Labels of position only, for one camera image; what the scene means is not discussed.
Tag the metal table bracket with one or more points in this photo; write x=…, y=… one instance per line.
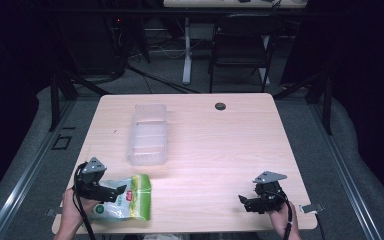
x=311, y=208
x=54, y=212

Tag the dark round table grommet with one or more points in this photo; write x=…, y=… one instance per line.
x=220, y=106

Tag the person's right hand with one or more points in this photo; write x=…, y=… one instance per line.
x=281, y=221

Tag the person's left hand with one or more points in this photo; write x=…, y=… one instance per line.
x=73, y=210

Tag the black folding chair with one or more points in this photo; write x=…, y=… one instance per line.
x=243, y=43

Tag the metal floor rail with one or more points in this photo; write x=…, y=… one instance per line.
x=343, y=173
x=23, y=176

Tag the white desk leg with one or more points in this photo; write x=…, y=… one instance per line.
x=187, y=53

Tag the green and white snack bag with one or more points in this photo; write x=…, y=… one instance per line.
x=131, y=200

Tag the clear plastic container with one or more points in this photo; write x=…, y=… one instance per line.
x=147, y=136

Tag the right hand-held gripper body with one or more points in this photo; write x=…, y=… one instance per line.
x=268, y=198

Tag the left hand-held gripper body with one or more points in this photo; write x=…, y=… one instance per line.
x=91, y=186

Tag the dark computer tower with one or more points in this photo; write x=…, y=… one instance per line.
x=93, y=43

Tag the black metal stand frame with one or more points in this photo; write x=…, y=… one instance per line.
x=55, y=100
x=326, y=103

